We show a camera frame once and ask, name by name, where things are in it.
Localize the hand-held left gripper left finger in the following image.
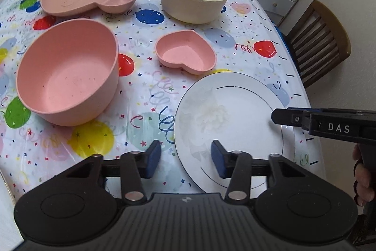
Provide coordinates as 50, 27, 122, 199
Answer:
56, 140, 162, 205

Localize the white round plate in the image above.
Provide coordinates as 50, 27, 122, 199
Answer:
174, 72, 296, 193

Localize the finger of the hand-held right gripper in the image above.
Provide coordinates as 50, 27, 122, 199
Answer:
271, 108, 310, 131

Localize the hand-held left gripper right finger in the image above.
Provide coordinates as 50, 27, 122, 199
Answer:
211, 140, 317, 205

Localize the balloon print tablecloth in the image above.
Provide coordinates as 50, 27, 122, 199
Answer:
0, 0, 327, 243

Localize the pink heart-shaped bowl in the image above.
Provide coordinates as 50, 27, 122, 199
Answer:
155, 30, 217, 74

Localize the large pink bowl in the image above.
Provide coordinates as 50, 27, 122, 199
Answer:
16, 19, 120, 127

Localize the brown wooden chair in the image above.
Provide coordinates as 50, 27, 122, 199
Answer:
283, 0, 352, 89

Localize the person's right hand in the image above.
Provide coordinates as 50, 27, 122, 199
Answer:
352, 143, 372, 207

